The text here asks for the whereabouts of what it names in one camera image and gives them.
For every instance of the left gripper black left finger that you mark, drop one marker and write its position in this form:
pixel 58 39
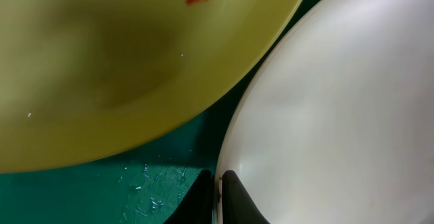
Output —
pixel 196 206

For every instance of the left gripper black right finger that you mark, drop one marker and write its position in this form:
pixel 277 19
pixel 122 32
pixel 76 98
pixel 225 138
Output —
pixel 237 205

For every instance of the white plate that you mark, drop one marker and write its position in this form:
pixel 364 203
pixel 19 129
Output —
pixel 337 124

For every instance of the blue plastic tray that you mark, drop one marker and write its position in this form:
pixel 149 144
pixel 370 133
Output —
pixel 143 184

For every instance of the yellow-green plate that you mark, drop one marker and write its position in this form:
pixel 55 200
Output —
pixel 86 79

